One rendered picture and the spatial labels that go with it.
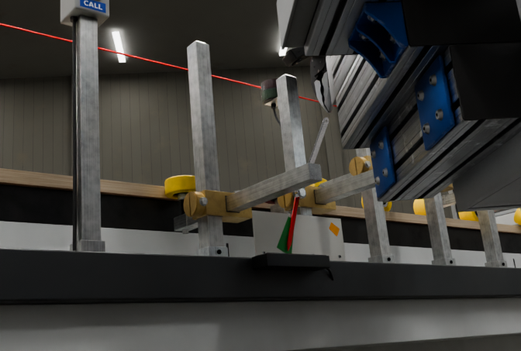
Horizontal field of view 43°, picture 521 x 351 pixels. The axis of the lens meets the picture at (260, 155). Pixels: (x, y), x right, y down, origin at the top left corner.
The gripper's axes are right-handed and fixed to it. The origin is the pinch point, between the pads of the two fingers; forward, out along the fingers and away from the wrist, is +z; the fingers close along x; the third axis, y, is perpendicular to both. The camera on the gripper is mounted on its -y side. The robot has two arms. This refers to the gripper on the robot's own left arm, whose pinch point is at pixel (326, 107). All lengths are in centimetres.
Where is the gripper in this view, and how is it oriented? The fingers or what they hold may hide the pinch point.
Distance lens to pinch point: 155.8
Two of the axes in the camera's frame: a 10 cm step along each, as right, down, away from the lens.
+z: 0.9, 9.5, -3.0
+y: 9.1, 0.4, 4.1
